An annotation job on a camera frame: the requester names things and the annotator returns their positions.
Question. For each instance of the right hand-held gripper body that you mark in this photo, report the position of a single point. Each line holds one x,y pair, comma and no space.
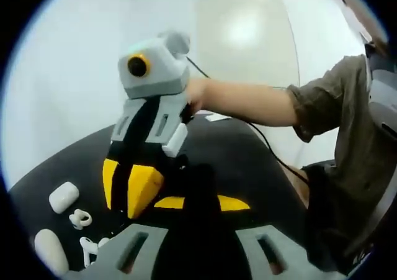
161,72

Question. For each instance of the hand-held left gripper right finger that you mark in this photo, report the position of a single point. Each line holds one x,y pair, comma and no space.
294,255

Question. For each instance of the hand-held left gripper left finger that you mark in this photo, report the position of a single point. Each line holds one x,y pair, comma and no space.
102,255

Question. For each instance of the white stem earphone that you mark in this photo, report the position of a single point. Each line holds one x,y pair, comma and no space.
87,252

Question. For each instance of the white rounded rectangular charging case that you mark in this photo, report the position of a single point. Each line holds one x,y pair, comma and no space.
63,197

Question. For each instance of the white oval charging case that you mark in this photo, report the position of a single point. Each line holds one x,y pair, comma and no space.
51,252

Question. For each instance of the person's right hand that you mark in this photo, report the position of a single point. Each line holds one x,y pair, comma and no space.
195,97

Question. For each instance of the white paper sheet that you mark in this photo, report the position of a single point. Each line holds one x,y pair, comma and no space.
217,117

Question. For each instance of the person's olive shirt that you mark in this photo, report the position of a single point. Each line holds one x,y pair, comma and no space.
341,168

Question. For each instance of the black table mat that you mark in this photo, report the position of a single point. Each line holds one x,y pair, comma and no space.
242,156

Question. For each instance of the grey chest-worn device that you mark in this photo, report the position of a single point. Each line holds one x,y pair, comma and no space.
383,106

